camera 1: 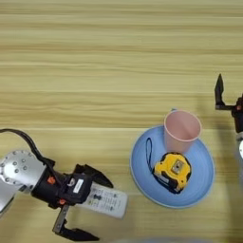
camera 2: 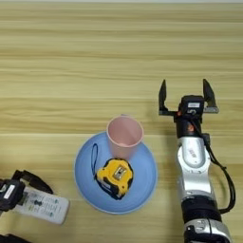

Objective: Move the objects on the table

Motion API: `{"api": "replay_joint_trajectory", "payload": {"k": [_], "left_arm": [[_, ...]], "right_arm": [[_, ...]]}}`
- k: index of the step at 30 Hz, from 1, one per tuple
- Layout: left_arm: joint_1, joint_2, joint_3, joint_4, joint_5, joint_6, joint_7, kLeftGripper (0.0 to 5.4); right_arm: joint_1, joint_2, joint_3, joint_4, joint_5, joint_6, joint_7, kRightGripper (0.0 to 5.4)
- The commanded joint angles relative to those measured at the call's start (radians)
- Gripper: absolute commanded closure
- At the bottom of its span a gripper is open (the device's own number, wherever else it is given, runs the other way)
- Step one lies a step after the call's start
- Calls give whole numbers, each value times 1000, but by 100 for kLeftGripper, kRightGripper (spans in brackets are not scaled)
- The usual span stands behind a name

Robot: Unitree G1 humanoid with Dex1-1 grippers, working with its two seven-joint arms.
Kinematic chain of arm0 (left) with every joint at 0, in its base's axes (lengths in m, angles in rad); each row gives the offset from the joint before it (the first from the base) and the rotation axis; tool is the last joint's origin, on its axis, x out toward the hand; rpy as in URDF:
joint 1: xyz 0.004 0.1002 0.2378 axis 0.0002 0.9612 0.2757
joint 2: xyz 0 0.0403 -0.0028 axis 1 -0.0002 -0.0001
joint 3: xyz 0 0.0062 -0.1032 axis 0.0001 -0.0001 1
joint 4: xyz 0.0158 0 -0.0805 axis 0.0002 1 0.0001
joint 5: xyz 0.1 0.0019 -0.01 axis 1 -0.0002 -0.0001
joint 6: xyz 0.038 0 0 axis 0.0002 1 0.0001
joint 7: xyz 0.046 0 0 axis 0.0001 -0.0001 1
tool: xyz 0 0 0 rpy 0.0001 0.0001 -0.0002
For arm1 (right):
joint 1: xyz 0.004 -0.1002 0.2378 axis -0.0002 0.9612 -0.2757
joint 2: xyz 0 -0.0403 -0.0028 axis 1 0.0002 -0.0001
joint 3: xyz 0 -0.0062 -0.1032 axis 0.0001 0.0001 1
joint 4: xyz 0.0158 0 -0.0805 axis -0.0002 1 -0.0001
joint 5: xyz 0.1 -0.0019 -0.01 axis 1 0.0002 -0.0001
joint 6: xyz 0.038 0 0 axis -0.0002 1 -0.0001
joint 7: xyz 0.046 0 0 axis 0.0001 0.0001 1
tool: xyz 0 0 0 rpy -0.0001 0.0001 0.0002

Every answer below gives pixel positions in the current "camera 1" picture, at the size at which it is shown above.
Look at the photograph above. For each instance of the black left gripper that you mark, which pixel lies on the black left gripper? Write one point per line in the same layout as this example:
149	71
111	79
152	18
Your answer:
46	188

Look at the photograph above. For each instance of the blue plate with tab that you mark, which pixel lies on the blue plate with tab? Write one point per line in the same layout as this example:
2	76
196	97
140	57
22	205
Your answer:
201	177

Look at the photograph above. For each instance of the pink plastic cup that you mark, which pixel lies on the pink plastic cup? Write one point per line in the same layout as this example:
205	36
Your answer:
182	133

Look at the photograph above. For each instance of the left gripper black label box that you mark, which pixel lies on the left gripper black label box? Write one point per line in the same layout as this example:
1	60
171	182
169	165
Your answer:
77	188

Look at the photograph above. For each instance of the yellow black tape measure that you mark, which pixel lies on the yellow black tape measure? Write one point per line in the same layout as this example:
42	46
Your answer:
174	169

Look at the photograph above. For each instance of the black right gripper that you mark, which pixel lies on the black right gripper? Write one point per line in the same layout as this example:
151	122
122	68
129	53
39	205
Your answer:
239	117

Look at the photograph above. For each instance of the white remote control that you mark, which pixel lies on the white remote control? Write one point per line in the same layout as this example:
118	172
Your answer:
109	202

